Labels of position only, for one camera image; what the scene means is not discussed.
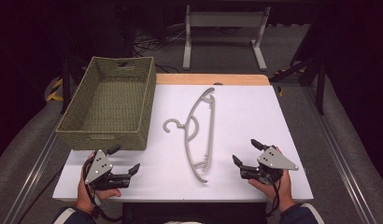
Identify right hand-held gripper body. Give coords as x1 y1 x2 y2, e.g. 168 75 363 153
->
240 147 300 185

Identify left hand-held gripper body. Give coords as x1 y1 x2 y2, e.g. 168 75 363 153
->
85 149 132 191

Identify green woven basket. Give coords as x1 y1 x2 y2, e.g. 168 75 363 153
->
55 55 158 151

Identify grey plastic clothes hanger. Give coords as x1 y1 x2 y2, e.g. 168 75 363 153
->
162 87 217 184

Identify person's left hand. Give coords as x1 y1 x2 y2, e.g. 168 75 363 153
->
76 151 122 213

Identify person's right hand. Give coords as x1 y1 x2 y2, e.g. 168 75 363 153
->
248 170 296 213

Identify black metal stand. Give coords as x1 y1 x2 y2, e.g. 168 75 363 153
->
269 54 327 116

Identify yellow black floor tape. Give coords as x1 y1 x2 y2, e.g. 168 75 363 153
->
45 77 64 103

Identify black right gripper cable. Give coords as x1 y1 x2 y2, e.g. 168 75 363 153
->
264 175 282 217

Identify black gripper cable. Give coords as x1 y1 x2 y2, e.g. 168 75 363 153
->
264 175 282 217
82 158 123 223

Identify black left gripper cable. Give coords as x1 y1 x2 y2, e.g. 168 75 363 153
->
82 158 123 223

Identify grey metal floor rail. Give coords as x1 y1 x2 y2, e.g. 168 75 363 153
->
301 85 379 224
2 124 64 224

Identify black floor cables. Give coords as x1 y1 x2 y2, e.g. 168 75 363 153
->
133 26 188 74

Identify white metal table frame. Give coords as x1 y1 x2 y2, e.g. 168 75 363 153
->
182 4 272 72

